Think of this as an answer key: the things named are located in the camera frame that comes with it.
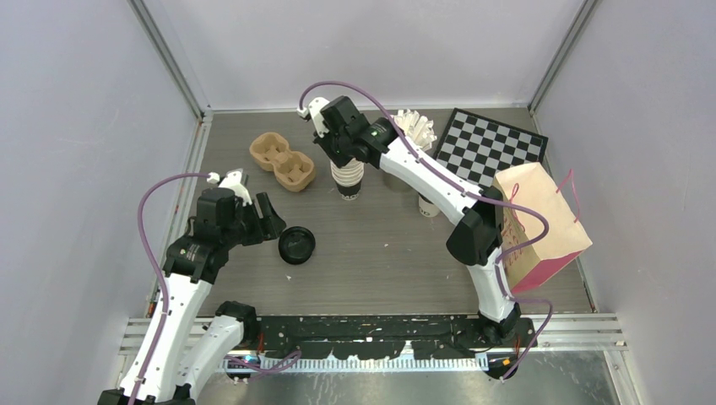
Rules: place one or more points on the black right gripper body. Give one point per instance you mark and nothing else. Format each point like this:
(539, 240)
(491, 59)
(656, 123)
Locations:
(334, 148)

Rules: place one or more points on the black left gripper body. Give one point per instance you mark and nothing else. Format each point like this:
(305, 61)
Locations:
(246, 229)

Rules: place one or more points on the stack of paper cups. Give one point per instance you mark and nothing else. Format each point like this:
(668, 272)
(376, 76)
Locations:
(348, 179)

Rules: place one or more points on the white paper coffee cup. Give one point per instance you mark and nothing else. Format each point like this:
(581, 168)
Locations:
(427, 208)

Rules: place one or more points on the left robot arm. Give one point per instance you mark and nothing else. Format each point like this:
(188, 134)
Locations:
(166, 370)

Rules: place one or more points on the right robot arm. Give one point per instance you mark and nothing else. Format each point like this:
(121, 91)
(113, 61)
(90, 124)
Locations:
(475, 213)

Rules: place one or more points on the stack of black cup lids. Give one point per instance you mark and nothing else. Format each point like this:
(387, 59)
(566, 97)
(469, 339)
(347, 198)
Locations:
(296, 245)

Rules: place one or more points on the brown pulp cup carrier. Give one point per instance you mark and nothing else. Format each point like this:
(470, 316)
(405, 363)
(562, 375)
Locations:
(293, 170)

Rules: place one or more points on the white paper-wrapped straws bundle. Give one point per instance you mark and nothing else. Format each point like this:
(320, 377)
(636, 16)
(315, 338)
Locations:
(417, 127)

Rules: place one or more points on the black white checkerboard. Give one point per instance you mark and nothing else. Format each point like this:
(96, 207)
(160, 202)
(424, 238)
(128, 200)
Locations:
(475, 147)

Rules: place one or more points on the yellow pink paper bag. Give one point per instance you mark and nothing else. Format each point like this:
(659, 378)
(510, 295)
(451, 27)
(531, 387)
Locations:
(530, 186)

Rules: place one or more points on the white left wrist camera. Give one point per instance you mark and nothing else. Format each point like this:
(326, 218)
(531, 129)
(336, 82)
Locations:
(235, 180)

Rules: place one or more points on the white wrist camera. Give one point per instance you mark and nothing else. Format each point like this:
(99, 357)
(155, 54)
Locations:
(235, 180)
(313, 112)

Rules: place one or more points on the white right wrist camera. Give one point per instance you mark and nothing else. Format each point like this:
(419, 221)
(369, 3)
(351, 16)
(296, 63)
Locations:
(313, 112)

